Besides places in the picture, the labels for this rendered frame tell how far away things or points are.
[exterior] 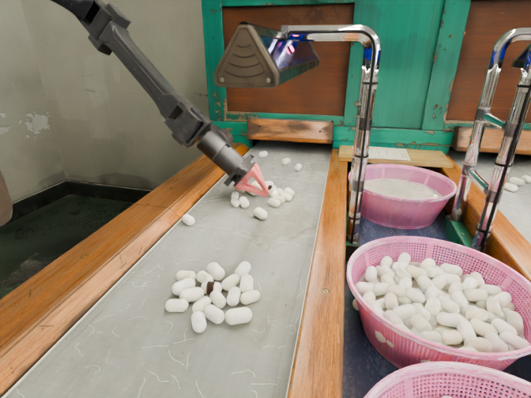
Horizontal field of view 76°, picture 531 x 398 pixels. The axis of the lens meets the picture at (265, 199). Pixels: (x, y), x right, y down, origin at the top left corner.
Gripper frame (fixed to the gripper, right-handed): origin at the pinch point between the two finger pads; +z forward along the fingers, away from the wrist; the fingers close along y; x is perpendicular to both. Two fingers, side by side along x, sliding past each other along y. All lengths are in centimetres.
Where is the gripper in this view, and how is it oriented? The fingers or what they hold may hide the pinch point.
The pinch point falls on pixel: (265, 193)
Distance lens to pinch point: 82.8
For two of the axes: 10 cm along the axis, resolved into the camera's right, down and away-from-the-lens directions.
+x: -6.3, 6.4, 4.4
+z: 7.4, 6.6, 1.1
